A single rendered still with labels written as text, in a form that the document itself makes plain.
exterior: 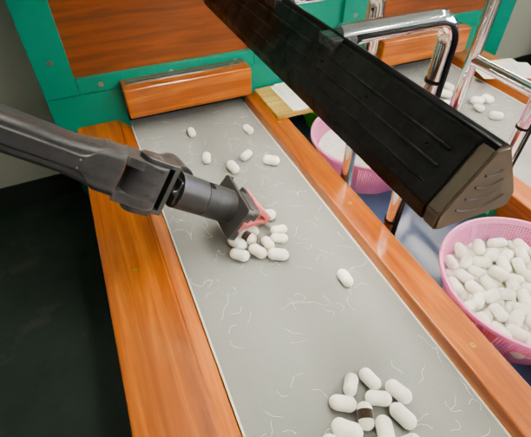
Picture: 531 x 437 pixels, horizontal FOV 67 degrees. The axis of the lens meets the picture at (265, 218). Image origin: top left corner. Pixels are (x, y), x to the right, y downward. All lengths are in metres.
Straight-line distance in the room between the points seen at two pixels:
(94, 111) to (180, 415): 0.73
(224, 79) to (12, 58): 1.04
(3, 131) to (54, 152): 0.05
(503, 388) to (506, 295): 0.18
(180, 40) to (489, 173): 0.81
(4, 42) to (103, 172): 1.32
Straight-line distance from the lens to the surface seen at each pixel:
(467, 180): 0.33
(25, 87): 1.90
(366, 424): 0.56
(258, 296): 0.65
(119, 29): 1.00
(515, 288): 0.77
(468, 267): 0.76
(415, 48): 1.28
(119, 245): 0.72
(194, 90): 1.00
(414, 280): 0.68
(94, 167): 0.56
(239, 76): 1.02
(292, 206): 0.79
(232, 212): 0.65
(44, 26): 0.97
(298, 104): 1.03
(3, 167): 2.08
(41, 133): 0.55
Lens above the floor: 1.27
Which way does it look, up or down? 44 degrees down
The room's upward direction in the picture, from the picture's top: straight up
